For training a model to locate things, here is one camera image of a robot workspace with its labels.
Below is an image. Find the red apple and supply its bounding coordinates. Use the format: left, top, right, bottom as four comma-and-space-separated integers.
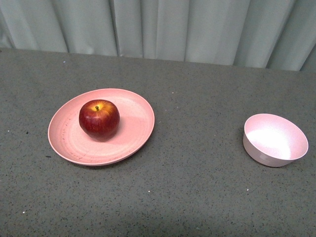
79, 99, 120, 140

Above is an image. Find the light pink bowl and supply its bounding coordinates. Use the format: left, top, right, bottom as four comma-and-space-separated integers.
243, 114, 309, 167

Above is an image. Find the pink round plate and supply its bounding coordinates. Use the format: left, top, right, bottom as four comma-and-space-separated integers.
48, 88, 155, 166

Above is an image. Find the white pleated curtain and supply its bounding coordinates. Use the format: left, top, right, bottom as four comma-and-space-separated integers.
0, 0, 316, 72

